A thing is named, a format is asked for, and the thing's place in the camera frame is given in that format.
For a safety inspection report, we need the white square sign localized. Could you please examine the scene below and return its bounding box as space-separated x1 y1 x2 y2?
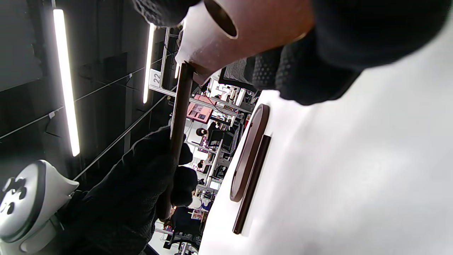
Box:
149 69 163 87

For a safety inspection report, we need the wooden key rack rod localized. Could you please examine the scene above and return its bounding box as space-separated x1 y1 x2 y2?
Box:
233 135 272 235
157 62 195 222

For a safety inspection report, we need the wooden key rack top bar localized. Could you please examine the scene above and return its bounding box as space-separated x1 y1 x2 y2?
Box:
175 0 315 85

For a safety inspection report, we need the short ceiling light strip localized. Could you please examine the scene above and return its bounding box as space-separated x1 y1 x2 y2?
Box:
143 23 155 104

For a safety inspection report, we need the person's right hand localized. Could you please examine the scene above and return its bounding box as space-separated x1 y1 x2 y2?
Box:
131 0 453 106

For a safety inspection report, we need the person's left hand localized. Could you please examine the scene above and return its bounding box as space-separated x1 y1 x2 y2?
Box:
53 126 199 255

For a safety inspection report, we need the pink display board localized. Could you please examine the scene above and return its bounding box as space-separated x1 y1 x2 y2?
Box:
187 94 216 124

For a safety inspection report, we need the long ceiling light strip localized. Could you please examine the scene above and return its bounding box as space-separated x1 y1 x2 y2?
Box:
53 9 80 157

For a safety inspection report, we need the wooden key rack base tray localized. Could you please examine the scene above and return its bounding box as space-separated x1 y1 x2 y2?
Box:
230 104 270 202

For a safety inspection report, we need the black monitor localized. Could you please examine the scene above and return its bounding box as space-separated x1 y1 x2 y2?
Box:
209 129 234 153

